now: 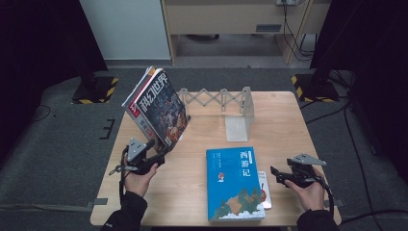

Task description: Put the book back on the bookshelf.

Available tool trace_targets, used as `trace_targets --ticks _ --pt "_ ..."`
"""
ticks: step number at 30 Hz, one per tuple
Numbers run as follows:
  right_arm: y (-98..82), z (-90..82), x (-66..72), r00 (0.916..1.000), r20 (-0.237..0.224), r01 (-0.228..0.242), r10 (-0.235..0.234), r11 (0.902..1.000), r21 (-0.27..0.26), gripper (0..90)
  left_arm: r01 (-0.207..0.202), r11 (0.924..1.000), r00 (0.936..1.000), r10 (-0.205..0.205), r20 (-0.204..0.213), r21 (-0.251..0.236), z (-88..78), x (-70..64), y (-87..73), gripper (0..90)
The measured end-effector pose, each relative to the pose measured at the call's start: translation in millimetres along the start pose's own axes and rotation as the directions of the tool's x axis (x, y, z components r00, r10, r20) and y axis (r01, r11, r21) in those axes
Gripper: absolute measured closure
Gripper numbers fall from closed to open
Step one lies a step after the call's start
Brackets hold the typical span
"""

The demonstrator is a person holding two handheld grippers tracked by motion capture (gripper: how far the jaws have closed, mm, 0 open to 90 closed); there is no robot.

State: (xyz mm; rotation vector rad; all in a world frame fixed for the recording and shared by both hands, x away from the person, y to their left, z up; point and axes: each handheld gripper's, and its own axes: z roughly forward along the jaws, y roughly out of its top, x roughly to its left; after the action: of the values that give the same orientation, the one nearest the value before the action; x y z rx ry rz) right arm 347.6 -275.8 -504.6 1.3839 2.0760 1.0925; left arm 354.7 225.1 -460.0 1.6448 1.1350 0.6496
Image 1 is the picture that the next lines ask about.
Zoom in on blue hardcover book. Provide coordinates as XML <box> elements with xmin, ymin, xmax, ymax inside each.
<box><xmin>205</xmin><ymin>146</ymin><xmax>267</xmax><ymax>222</ymax></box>

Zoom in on black curtain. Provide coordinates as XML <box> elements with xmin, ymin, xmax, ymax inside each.
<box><xmin>0</xmin><ymin>0</ymin><xmax>109</xmax><ymax>162</ymax></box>
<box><xmin>310</xmin><ymin>0</ymin><xmax>408</xmax><ymax>174</ymax></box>

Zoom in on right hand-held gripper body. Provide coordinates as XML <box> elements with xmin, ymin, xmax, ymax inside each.
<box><xmin>286</xmin><ymin>153</ymin><xmax>327</xmax><ymax>189</ymax></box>

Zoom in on dark illustrated cover magazine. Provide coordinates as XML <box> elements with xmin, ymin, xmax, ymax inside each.
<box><xmin>133</xmin><ymin>67</ymin><xmax>191</xmax><ymax>152</ymax></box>

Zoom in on striped edge black stand base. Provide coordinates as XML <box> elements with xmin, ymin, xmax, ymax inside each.
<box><xmin>71</xmin><ymin>75</ymin><xmax>119</xmax><ymax>105</ymax></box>
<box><xmin>291</xmin><ymin>73</ymin><xmax>341</xmax><ymax>104</ymax></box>

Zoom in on white caterpillar picture book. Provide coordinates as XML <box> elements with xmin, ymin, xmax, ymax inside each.
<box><xmin>257</xmin><ymin>170</ymin><xmax>273</xmax><ymax>210</ymax></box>

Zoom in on person's right hand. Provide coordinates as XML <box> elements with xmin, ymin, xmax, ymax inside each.
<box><xmin>284</xmin><ymin>169</ymin><xmax>325</xmax><ymax>212</ymax></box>

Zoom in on thin black floor cable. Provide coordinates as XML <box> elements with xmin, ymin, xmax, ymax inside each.
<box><xmin>32</xmin><ymin>104</ymin><xmax>52</xmax><ymax>122</ymax></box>

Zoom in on grey expandable metal book rack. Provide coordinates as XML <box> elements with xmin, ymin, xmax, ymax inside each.
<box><xmin>174</xmin><ymin>86</ymin><xmax>255</xmax><ymax>142</ymax></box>

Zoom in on white panel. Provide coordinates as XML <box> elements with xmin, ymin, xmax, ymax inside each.
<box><xmin>79</xmin><ymin>0</ymin><xmax>171</xmax><ymax>61</ymax></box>

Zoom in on black hanging desk cables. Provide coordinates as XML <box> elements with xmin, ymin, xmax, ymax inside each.
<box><xmin>282</xmin><ymin>3</ymin><xmax>318</xmax><ymax>62</ymax></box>

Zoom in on short black floor cable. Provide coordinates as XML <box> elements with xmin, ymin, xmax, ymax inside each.
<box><xmin>306</xmin><ymin>102</ymin><xmax>349</xmax><ymax>125</ymax></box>

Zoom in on person's left hand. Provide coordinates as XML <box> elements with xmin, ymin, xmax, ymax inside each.
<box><xmin>123</xmin><ymin>162</ymin><xmax>159</xmax><ymax>197</ymax></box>

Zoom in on left hand-held gripper cable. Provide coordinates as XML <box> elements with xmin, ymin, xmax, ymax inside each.
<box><xmin>109</xmin><ymin>162</ymin><xmax>129</xmax><ymax>206</ymax></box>

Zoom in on light wooden desk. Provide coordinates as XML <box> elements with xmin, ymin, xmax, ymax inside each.
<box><xmin>160</xmin><ymin>0</ymin><xmax>333</xmax><ymax>65</ymax></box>

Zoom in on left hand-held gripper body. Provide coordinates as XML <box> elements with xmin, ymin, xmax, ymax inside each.
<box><xmin>120</xmin><ymin>138</ymin><xmax>152</xmax><ymax>176</ymax></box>

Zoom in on long black floor cable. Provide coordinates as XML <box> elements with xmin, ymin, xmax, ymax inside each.
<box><xmin>344</xmin><ymin>104</ymin><xmax>408</xmax><ymax>224</ymax></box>

